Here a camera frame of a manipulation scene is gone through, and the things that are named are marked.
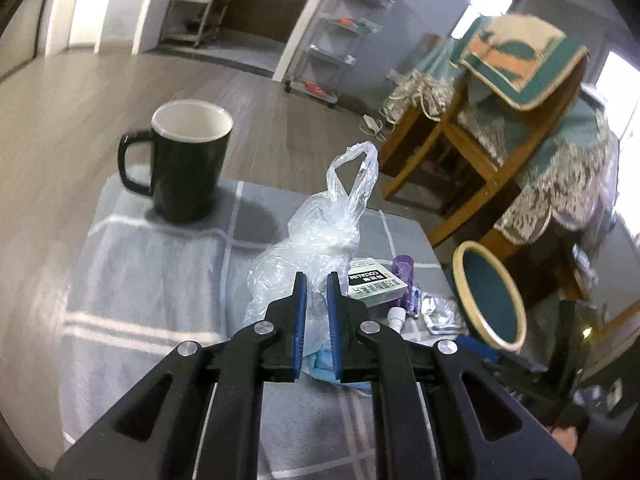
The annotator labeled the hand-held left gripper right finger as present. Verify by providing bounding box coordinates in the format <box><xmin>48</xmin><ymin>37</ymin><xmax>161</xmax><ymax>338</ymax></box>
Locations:
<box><xmin>326</xmin><ymin>271</ymin><xmax>583</xmax><ymax>480</ymax></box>

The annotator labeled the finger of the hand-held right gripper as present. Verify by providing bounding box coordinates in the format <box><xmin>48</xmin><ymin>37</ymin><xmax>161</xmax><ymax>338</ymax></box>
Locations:
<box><xmin>457</xmin><ymin>336</ymin><xmax>551</xmax><ymax>391</ymax></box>

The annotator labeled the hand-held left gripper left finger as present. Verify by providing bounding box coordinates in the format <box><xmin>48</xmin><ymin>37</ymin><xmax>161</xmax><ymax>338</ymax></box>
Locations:
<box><xmin>52</xmin><ymin>271</ymin><xmax>308</xmax><ymax>480</ymax></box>

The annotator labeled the blue face mask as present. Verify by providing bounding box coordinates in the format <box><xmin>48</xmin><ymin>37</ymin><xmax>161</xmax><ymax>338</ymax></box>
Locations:
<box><xmin>299</xmin><ymin>342</ymin><xmax>372</xmax><ymax>387</ymax></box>

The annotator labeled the white green medicine box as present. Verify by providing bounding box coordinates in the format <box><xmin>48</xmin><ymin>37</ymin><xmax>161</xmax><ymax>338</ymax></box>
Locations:
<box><xmin>347</xmin><ymin>256</ymin><xmax>407</xmax><ymax>307</ymax></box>

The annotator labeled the green bin with beige rim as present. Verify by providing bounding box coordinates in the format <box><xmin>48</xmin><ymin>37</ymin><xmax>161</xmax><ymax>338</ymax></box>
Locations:
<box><xmin>452</xmin><ymin>241</ymin><xmax>528</xmax><ymax>353</ymax></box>

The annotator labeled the clear plastic bag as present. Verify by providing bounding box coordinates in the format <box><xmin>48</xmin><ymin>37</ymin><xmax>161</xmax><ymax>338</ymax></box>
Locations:
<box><xmin>244</xmin><ymin>141</ymin><xmax>379</xmax><ymax>361</ymax></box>

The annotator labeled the silver foil blister pack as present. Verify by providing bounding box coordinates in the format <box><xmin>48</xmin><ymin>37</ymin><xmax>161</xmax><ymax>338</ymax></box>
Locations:
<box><xmin>417</xmin><ymin>295</ymin><xmax>469</xmax><ymax>336</ymax></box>

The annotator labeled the purple small bottle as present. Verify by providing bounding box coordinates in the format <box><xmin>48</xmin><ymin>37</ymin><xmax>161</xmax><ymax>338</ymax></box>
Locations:
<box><xmin>392</xmin><ymin>255</ymin><xmax>419</xmax><ymax>318</ymax></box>

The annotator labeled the grey plaid blanket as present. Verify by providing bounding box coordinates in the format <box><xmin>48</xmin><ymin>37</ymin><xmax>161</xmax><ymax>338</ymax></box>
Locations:
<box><xmin>57</xmin><ymin>177</ymin><xmax>473</xmax><ymax>480</ymax></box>

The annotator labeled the table with lace cloth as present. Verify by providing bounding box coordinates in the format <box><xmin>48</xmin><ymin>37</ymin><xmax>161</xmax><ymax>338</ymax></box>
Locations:
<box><xmin>382</xmin><ymin>35</ymin><xmax>621</xmax><ymax>246</ymax></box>

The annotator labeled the black mug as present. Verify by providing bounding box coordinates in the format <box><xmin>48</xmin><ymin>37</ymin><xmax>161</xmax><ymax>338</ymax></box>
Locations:
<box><xmin>117</xmin><ymin>100</ymin><xmax>234</xmax><ymax>225</ymax></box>

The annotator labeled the wooden chair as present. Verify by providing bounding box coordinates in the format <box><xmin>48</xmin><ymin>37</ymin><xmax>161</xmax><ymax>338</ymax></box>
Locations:
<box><xmin>377</xmin><ymin>55</ymin><xmax>588</xmax><ymax>248</ymax></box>

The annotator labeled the white trolley cart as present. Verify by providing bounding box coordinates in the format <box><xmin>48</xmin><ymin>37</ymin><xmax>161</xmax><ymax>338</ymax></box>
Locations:
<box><xmin>285</xmin><ymin>0</ymin><xmax>396</xmax><ymax>111</ymax></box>

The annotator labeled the teal chair cushion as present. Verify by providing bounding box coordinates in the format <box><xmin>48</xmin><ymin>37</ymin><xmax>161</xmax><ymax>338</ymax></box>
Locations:
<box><xmin>457</xmin><ymin>14</ymin><xmax>589</xmax><ymax>111</ymax></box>

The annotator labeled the kitchen counter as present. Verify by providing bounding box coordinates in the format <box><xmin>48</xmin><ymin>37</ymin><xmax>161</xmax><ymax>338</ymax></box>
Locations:
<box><xmin>220</xmin><ymin>0</ymin><xmax>311</xmax><ymax>43</ymax></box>

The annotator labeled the metal shelf rack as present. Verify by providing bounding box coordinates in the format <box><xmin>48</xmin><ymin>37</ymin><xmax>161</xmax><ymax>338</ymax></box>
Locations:
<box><xmin>160</xmin><ymin>0</ymin><xmax>246</xmax><ymax>48</ymax></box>

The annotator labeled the white door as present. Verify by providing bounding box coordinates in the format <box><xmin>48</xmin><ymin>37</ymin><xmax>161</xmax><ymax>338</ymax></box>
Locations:
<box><xmin>45</xmin><ymin>0</ymin><xmax>118</xmax><ymax>56</ymax></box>

